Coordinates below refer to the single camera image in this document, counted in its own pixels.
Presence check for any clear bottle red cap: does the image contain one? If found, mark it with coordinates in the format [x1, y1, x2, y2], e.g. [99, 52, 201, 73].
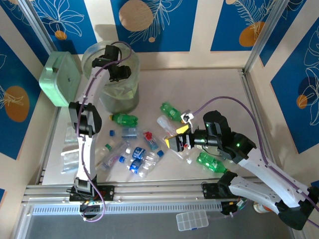
[143, 131, 160, 151]

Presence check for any slotted grey cable duct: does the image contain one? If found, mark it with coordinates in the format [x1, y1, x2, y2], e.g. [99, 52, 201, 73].
[31, 202, 223, 215]

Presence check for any clear bottle pink label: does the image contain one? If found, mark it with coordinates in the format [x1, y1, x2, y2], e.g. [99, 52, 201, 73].
[97, 140, 131, 173]

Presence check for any aluminium side rail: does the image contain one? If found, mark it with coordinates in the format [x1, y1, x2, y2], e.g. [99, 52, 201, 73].
[238, 68, 282, 180]

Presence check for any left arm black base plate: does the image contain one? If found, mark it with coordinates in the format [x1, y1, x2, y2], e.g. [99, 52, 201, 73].
[69, 184, 115, 202]

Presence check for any clear compartment organizer box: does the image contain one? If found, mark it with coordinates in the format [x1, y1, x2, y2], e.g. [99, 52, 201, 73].
[175, 210, 209, 232]

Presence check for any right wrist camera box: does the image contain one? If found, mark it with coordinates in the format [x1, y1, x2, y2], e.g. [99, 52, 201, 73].
[180, 110, 194, 124]

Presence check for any square clear bottle blue cap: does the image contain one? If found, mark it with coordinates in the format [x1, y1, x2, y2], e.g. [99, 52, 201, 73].
[109, 126, 141, 140]

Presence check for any aluminium rail frame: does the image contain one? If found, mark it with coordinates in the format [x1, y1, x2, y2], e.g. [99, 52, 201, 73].
[21, 178, 296, 206]

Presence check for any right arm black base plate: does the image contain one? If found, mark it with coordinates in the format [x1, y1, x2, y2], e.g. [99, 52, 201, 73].
[201, 183, 240, 200]

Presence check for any jar with orange lid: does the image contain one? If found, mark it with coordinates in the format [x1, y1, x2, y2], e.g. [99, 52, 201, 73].
[253, 203, 274, 214]

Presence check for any clear bottle green cap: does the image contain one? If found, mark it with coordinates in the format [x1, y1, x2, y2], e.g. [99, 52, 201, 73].
[95, 143, 113, 164]

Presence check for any mint green plastic box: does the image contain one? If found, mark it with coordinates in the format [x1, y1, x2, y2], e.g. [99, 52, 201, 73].
[38, 51, 82, 108]

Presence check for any aluminium frame post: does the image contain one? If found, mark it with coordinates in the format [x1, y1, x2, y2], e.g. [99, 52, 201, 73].
[243, 0, 291, 73]
[17, 0, 57, 54]

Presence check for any clear bin with bag liner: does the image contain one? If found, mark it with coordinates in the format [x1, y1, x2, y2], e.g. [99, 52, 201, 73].
[81, 40, 140, 115]

